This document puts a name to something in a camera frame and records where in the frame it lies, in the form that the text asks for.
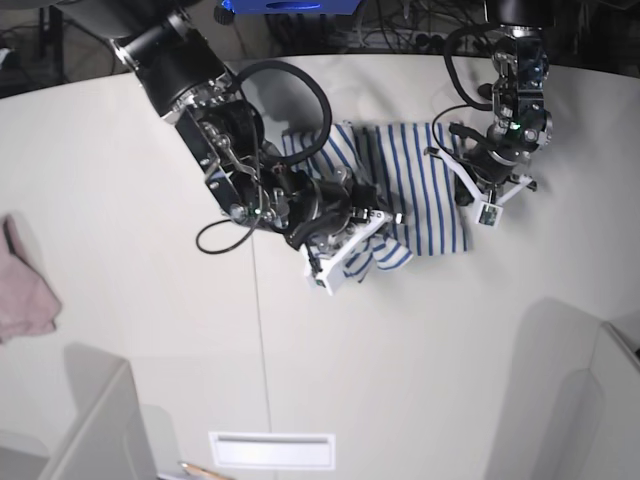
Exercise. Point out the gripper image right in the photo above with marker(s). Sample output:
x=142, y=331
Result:
x=479, y=176

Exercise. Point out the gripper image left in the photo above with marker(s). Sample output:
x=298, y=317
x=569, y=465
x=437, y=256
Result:
x=340, y=219

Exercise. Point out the white rectangular table inset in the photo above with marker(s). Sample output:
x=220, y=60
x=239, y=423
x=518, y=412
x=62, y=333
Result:
x=271, y=451

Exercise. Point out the blue box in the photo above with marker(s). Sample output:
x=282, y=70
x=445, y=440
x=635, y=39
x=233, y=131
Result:
x=264, y=7

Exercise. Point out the power strip with cables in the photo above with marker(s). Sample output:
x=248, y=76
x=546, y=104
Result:
x=402, y=41

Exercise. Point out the blue white striped T-shirt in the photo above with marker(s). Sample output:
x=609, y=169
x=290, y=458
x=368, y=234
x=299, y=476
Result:
x=393, y=158

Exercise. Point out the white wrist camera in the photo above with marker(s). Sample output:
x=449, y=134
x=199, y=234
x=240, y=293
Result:
x=489, y=214
x=331, y=277

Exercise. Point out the pink folded cloth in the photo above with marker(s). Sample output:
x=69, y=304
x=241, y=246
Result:
x=29, y=306

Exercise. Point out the wooden stick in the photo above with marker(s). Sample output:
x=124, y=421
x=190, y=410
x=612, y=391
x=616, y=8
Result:
x=200, y=472

